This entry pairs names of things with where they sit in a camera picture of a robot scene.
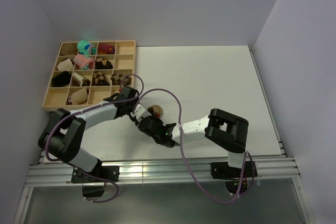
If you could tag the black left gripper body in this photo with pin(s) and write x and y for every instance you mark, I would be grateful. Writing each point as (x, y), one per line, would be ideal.
(130, 106)

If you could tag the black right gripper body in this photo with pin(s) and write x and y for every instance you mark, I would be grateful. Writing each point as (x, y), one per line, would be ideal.
(156, 119)

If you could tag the beige orange argyle sock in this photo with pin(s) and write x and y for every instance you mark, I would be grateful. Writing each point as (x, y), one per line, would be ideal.
(155, 110)

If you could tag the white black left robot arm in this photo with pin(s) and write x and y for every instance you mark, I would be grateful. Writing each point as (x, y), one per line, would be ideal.
(63, 133)

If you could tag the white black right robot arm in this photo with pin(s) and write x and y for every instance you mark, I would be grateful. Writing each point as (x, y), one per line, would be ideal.
(222, 128)

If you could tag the grey brown argyle rolled sock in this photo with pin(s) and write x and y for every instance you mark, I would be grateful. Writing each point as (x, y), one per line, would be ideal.
(120, 79)

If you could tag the brown yellow argyle rolled sock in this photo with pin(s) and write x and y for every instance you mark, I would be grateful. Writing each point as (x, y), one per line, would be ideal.
(99, 79)

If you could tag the tan rolled sock purple trim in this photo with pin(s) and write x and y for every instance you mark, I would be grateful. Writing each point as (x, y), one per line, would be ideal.
(78, 96)

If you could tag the dark brown argyle rolled sock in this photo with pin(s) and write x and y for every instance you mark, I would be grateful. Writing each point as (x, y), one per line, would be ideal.
(103, 64)

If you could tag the wooden compartment tray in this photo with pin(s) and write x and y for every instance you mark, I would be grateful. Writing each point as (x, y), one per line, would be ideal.
(123, 61)

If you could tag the cream and brown rolled sock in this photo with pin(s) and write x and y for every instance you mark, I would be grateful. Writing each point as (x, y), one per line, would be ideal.
(80, 81)

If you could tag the pink rolled sock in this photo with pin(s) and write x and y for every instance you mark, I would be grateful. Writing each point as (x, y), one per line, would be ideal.
(84, 62)

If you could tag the maroon rolled sock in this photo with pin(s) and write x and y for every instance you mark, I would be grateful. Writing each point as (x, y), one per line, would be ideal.
(105, 49)

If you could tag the black rolled sock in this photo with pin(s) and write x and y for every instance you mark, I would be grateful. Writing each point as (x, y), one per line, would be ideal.
(61, 79)

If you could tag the mint green rolled sock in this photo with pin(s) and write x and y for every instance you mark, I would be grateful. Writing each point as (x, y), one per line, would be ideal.
(86, 48)

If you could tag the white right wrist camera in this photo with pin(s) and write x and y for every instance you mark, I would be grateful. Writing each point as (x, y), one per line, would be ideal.
(140, 112)

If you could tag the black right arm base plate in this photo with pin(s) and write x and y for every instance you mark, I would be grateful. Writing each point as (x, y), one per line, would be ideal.
(221, 170)

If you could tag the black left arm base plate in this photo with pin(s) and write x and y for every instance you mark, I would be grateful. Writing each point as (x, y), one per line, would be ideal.
(99, 174)

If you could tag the aluminium mounting rail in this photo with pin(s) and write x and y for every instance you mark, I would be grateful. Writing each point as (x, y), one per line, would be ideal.
(163, 192)

